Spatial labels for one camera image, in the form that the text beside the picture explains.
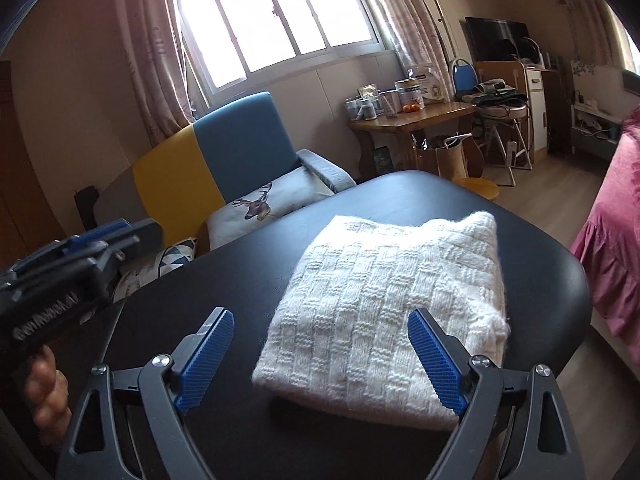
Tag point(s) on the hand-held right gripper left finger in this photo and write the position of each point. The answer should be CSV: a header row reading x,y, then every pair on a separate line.
x,y
205,355

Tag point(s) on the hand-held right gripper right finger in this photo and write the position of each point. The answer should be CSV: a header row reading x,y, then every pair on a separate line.
x,y
437,360

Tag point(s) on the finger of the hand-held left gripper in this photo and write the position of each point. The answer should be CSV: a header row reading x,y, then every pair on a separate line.
x,y
140,240
95,237

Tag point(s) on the white knit sweater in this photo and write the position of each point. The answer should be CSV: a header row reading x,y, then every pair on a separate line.
x,y
375,310

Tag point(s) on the person's left hand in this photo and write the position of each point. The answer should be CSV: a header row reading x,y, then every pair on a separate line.
x,y
45,395

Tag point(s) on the triangle pattern pillow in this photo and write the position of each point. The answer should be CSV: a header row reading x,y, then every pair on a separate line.
x,y
175,252

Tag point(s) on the wooden wardrobe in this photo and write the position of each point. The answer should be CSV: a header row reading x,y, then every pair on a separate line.
x,y
7,185

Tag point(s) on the grey yellow blue sofa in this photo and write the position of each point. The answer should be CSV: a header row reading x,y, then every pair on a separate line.
x,y
240,145

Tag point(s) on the deer print pillow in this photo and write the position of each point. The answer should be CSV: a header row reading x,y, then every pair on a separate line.
x,y
290,195

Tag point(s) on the round wooden stool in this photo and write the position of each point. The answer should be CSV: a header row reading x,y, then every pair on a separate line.
x,y
475,187

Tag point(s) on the patterned beige curtain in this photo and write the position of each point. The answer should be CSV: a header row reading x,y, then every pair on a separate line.
x,y
150,60
410,20

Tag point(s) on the brown shopping bag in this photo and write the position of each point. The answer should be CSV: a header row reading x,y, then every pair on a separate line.
x,y
445,160

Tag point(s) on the pink bed cover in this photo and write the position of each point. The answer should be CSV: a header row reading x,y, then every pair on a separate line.
x,y
610,235

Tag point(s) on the wooden side table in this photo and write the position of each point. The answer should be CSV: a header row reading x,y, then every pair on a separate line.
x,y
420,115

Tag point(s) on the oranges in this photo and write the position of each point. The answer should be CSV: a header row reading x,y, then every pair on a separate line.
x,y
410,107

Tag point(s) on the barred window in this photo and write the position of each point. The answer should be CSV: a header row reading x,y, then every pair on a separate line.
x,y
275,20

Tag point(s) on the row of small jars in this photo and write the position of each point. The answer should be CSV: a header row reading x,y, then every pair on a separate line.
x,y
369,109

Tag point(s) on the round milk powder tin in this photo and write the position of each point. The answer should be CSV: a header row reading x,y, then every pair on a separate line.
x,y
410,92

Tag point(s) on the white carton box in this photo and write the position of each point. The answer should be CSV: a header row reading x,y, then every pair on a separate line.
x,y
432,82

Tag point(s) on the white low shelf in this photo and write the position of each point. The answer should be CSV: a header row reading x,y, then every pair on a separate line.
x,y
595,125

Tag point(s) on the blue folding chair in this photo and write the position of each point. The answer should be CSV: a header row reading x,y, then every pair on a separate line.
x,y
464,77

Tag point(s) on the wooden cabinet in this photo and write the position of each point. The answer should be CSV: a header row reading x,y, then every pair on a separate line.
x,y
492,75

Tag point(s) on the black television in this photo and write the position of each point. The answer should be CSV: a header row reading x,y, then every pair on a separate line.
x,y
495,37

